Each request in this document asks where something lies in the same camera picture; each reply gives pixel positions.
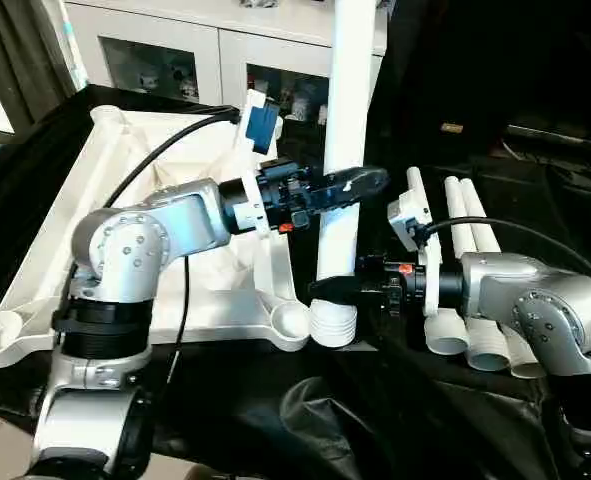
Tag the white plastic table leg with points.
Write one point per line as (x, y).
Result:
(347, 100)
(460, 215)
(445, 335)
(480, 225)

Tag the white plastic table top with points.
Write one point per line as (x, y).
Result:
(35, 260)

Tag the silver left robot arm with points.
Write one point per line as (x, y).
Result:
(135, 250)

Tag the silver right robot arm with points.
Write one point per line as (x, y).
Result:
(535, 300)

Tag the small yellow label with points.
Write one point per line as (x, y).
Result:
(452, 127)

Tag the black mat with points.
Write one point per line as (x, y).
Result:
(375, 420)

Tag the white cabinet with glass doors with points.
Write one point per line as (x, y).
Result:
(225, 50)

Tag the grey window curtain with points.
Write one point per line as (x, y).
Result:
(20, 60)

